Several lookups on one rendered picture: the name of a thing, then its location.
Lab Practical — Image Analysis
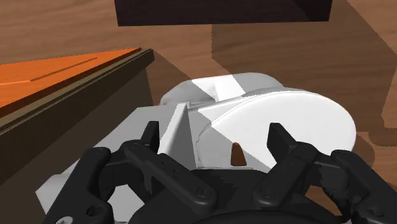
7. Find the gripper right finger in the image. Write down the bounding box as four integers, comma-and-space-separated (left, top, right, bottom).
251, 122, 397, 224

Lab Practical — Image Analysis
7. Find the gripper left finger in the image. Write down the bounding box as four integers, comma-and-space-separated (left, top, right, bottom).
41, 120, 218, 224

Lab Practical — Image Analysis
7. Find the orange-topped dark brown table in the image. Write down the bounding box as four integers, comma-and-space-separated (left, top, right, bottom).
0, 46, 156, 224

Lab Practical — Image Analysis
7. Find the dark robot stand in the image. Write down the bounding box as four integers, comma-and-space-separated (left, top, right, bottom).
114, 0, 333, 27

